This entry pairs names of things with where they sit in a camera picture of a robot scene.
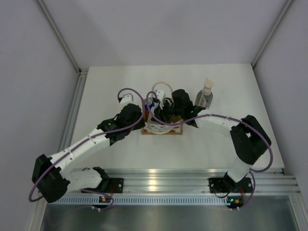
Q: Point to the aluminium mounting rail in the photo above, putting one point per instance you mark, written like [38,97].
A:
[196,182]

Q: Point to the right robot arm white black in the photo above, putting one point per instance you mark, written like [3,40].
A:
[249,139]

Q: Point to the left aluminium frame post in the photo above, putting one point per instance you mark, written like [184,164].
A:
[56,31]

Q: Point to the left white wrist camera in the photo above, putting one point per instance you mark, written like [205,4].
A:
[126,99]

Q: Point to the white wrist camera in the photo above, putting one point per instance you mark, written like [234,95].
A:
[126,99]
[160,95]

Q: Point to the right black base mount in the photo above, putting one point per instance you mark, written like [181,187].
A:
[218,185]

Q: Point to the right aluminium frame post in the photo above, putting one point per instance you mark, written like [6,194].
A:
[283,12]

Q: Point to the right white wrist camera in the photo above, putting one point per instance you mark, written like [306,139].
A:
[160,95]

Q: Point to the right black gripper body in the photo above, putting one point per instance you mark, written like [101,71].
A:
[167,110]

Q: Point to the burlap watermelon canvas bag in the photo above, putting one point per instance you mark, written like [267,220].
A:
[152,127]

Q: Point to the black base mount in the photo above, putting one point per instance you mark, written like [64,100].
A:
[218,185]
[115,185]

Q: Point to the white slotted cable duct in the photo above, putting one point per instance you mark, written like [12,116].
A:
[144,200]

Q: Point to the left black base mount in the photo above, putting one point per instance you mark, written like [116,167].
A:
[115,185]

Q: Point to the grey pump bottle beige cap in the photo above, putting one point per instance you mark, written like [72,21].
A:
[205,96]

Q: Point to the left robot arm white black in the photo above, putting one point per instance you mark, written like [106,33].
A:
[56,175]

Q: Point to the aluminium frame post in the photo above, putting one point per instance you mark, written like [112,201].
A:
[283,12]
[56,31]

